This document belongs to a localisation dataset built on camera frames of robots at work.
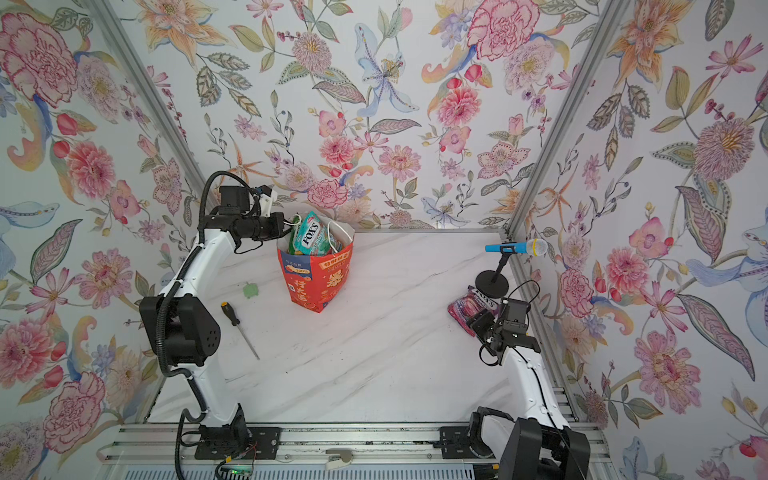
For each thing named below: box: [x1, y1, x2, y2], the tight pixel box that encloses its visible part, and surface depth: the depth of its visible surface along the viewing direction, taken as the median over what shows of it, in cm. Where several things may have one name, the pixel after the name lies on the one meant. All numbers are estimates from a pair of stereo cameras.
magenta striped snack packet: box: [447, 286, 500, 337], surface depth 97 cm
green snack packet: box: [288, 216, 301, 256], surface depth 86 cm
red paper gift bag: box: [277, 217, 355, 313], surface depth 86 cm
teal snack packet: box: [294, 211, 331, 257], surface depth 90 cm
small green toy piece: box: [243, 281, 259, 299], surface depth 106 cm
